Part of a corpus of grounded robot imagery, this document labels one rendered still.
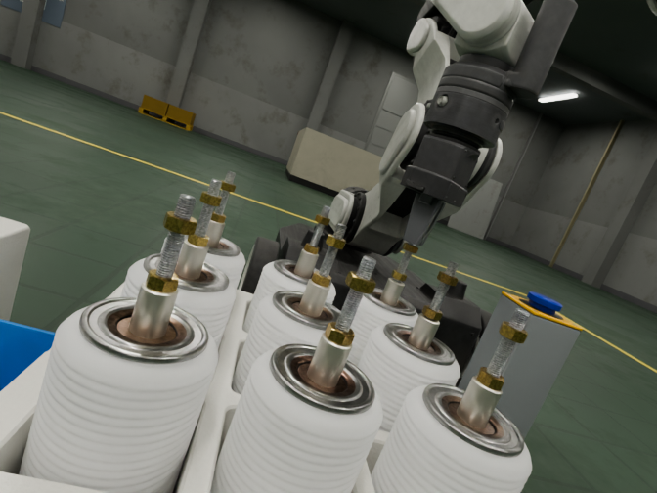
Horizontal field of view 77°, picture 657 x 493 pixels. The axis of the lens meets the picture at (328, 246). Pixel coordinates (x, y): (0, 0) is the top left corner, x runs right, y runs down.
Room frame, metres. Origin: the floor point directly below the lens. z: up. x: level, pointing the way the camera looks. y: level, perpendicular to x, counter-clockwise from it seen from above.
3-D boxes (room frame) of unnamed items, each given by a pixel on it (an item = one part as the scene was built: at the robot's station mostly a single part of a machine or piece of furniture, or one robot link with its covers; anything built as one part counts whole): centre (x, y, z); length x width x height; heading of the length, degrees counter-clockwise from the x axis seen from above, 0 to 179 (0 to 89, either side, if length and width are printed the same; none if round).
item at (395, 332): (0.40, -0.12, 0.25); 0.08 x 0.08 x 0.01
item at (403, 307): (0.52, -0.10, 0.25); 0.08 x 0.08 x 0.01
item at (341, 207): (1.16, -0.08, 0.28); 0.21 x 0.20 x 0.13; 12
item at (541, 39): (0.51, -0.11, 0.57); 0.11 x 0.11 x 0.11; 48
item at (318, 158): (6.91, 0.06, 0.39); 2.05 x 1.74 x 0.77; 102
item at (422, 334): (0.40, -0.12, 0.26); 0.02 x 0.02 x 0.03
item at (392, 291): (0.52, -0.10, 0.26); 0.02 x 0.02 x 0.03
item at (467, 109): (0.52, -0.10, 0.45); 0.13 x 0.10 x 0.12; 152
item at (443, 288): (0.40, -0.12, 0.30); 0.01 x 0.01 x 0.08
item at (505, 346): (0.28, -0.14, 0.30); 0.01 x 0.01 x 0.08
